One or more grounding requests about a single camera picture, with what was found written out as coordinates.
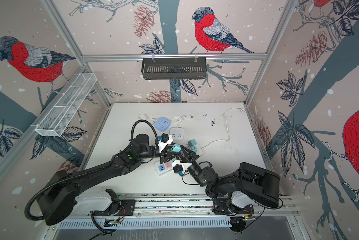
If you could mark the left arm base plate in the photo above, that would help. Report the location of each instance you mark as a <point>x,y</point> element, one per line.
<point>116,207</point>

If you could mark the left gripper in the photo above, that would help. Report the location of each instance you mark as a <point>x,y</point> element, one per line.
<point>166,157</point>

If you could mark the teal plug adapter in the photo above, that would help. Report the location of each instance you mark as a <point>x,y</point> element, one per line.
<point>176,148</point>
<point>192,143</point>
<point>194,148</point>

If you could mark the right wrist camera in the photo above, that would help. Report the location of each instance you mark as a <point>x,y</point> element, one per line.
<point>179,167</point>

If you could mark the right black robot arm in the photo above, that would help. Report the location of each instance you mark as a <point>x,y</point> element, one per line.
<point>261,186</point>

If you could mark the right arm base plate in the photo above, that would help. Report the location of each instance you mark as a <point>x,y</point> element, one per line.
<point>225,207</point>

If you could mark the white colourful power strip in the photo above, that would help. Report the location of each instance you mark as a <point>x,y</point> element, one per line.
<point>167,167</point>

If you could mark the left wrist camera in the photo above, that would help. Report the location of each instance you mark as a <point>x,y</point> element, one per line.
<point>163,141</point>

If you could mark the white wire mesh shelf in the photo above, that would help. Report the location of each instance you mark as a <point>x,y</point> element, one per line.
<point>58,118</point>

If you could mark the blue square power socket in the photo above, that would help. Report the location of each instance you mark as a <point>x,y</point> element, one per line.
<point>162,124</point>

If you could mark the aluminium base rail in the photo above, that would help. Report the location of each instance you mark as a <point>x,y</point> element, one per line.
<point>170,206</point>

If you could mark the white square power socket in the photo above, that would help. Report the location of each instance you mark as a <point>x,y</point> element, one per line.
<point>177,133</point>

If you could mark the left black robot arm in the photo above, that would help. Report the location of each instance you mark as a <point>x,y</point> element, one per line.
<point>57,199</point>

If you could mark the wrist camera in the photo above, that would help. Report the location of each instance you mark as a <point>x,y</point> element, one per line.
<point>163,141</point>
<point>179,167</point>

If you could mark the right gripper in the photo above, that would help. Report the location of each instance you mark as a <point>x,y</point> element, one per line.
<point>193,156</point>

